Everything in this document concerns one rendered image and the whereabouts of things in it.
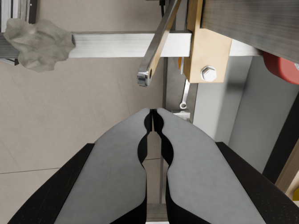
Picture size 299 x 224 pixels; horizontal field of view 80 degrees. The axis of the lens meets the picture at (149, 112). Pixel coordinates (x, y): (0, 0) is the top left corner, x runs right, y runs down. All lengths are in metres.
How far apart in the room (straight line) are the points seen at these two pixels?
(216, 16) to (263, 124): 0.37
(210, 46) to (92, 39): 0.15
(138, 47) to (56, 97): 1.16
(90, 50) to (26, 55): 0.08
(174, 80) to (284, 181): 0.30
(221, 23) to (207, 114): 0.44
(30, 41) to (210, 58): 0.23
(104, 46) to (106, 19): 0.88
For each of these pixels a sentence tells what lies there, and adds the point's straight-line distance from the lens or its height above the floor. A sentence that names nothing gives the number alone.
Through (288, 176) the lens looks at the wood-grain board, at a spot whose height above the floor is 0.89.
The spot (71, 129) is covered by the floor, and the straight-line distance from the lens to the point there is 1.49.
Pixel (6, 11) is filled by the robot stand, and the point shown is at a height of 0.23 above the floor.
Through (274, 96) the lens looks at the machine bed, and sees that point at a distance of 0.49.
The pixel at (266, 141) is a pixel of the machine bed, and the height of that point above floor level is 0.78.
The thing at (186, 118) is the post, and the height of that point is 0.74.
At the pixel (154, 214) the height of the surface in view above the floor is 0.95.
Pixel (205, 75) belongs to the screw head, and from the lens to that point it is 0.25.
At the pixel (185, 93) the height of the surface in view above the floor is 0.71.
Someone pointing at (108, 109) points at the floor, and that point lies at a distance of 1.30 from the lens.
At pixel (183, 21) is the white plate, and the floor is 0.79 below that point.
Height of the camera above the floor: 1.11
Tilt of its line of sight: 60 degrees down
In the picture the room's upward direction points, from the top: 179 degrees clockwise
